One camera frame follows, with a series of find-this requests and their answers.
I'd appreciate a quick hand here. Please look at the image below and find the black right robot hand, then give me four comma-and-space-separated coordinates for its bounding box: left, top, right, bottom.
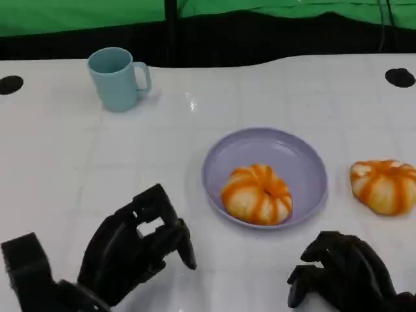
287, 230, 399, 312

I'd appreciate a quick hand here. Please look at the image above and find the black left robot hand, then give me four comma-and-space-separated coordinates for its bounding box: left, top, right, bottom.
77, 183, 198, 308

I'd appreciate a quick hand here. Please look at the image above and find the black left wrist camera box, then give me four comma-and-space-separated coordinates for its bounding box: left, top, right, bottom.
1, 232, 59, 312

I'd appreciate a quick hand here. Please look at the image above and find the green cloth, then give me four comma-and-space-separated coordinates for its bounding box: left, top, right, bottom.
0, 0, 416, 38

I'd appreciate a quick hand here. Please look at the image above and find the lilac plate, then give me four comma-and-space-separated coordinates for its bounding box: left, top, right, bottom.
201, 127, 328, 231

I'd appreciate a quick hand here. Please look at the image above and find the orange white toy bread roll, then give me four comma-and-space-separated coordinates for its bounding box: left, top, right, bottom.
349, 159, 416, 216
220, 164, 293, 226

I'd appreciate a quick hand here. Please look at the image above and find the black vertical pole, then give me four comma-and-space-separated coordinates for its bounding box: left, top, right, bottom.
164, 0, 179, 66

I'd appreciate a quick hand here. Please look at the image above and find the black table grommet hole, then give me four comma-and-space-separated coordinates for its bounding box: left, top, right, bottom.
385, 68, 416, 88
0, 75, 24, 96

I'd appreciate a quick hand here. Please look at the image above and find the black cloth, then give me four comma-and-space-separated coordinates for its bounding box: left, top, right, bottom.
0, 9, 416, 68

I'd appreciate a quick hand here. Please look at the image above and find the black hanging cable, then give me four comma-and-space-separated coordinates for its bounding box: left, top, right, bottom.
376, 0, 388, 53

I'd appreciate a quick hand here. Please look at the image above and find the pale green mug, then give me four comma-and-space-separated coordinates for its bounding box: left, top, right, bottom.
87, 47, 152, 113

